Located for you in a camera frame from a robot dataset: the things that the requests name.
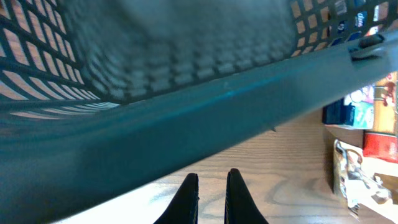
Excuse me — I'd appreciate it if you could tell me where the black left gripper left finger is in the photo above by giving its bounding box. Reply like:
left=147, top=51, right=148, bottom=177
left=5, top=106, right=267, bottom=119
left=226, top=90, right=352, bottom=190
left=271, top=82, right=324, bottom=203
left=154, top=173, right=199, bottom=224

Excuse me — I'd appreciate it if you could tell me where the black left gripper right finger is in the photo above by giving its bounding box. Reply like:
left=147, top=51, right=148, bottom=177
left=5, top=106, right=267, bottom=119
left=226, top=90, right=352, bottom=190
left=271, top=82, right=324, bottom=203
left=224, top=168, right=268, bottom=224

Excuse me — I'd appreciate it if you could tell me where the red yellow spaghetti packet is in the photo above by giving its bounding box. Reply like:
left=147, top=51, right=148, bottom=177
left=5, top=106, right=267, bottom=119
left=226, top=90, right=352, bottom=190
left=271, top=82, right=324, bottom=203
left=363, top=72, right=397, bottom=163

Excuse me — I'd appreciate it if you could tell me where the beige snack bag right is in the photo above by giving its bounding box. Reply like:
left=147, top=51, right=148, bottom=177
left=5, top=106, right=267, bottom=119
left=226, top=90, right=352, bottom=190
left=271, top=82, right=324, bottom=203
left=333, top=139, right=397, bottom=223

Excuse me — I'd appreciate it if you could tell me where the grey plastic mesh basket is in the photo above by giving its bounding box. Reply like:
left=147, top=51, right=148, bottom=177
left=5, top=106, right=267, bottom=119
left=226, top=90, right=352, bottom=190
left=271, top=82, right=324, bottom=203
left=1, top=0, right=397, bottom=223

